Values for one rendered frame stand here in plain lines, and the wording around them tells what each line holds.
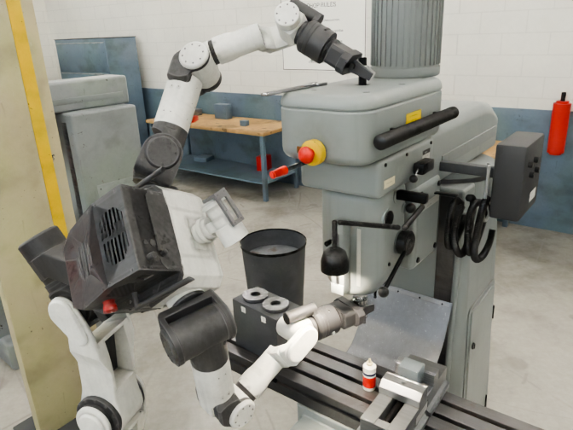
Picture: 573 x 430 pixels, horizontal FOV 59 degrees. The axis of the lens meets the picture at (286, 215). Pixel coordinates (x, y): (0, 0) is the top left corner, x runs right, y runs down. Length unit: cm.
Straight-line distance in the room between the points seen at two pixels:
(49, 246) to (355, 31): 517
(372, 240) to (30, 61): 185
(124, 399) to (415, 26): 131
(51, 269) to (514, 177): 123
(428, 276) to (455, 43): 410
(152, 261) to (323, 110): 50
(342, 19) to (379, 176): 512
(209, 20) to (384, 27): 624
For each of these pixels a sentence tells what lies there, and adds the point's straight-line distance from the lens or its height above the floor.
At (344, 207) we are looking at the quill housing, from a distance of 135.
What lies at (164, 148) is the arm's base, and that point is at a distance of 125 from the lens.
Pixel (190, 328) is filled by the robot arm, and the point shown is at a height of 144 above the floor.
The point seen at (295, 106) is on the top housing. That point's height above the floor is 186.
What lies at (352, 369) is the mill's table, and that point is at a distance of 178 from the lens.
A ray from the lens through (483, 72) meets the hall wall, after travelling 564.
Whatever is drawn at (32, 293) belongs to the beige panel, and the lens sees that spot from 283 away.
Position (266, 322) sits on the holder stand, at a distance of 172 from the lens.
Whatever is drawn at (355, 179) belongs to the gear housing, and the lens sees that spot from 127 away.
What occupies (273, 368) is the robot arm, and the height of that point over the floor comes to 119.
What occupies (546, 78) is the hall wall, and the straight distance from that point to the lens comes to 551.
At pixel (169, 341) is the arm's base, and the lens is 113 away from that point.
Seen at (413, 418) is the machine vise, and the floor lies 103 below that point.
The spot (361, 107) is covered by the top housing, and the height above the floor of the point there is 187.
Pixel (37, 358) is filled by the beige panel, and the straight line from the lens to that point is 298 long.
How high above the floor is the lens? 203
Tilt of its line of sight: 20 degrees down
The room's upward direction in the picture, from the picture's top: 2 degrees counter-clockwise
